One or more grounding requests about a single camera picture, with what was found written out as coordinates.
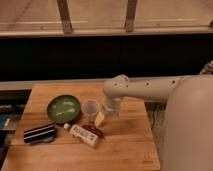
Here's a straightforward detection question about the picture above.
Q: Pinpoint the dark red pepper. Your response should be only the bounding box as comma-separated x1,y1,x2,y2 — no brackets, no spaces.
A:
83,125,104,138

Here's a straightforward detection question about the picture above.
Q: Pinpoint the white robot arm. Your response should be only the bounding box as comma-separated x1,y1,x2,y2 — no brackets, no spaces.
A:
102,60,213,171

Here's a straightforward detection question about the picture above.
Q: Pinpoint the clear plastic cup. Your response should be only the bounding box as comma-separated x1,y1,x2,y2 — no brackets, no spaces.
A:
81,99,100,122

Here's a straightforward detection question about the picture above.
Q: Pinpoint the white squeeze bottle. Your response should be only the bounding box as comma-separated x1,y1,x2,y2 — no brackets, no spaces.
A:
64,123,99,148

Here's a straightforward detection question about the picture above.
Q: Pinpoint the green round plate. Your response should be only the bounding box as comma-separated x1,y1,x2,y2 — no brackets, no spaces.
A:
47,95,81,124

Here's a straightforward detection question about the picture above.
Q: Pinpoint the black white striped cloth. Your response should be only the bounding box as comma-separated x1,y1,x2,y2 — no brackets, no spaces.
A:
23,124,56,143

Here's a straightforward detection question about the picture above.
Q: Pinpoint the right metal window post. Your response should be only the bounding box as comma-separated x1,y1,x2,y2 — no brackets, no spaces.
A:
124,0,137,32

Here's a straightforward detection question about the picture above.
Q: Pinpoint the metal window post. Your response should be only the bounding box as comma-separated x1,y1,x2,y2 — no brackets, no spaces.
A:
124,0,137,32
57,0,73,34

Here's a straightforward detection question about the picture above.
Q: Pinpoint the left metal window post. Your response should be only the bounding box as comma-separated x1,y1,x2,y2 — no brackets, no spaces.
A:
57,0,73,34

